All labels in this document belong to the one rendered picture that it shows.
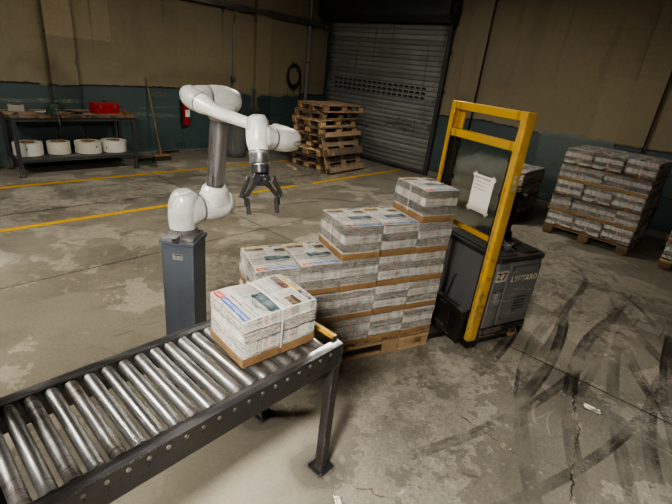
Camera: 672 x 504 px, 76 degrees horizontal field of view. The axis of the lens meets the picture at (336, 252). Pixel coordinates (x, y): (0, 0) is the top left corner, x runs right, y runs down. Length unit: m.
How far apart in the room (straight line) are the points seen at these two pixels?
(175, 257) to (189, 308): 0.33
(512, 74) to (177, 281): 7.71
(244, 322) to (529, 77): 8.00
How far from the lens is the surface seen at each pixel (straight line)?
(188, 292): 2.68
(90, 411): 1.81
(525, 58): 9.18
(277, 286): 2.01
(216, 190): 2.57
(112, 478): 1.62
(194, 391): 1.80
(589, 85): 8.81
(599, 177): 7.10
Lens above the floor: 1.98
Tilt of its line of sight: 23 degrees down
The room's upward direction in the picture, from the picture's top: 6 degrees clockwise
